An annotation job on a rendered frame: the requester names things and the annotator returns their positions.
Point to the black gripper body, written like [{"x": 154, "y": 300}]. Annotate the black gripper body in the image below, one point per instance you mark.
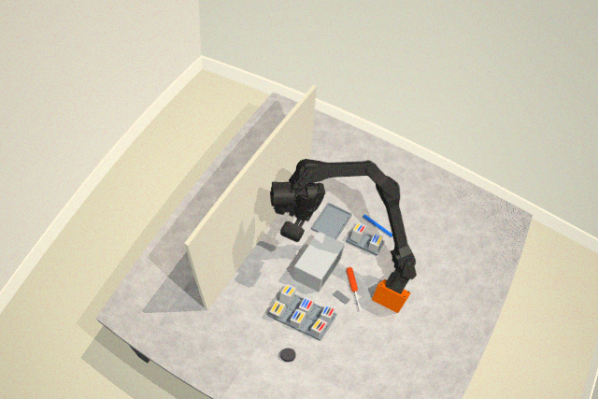
[{"x": 293, "y": 231}]

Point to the white block with red stripes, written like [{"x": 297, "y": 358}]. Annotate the white block with red stripes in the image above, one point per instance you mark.
[{"x": 318, "y": 327}]

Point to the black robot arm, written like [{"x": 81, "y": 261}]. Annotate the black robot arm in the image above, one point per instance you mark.
[{"x": 302, "y": 189}]

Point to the beige flat wall panel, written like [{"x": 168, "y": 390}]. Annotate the beige flat wall panel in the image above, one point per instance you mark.
[{"x": 241, "y": 216}]

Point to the orange-handled screwdriver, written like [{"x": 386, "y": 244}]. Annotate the orange-handled screwdriver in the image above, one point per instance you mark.
[{"x": 353, "y": 285}]

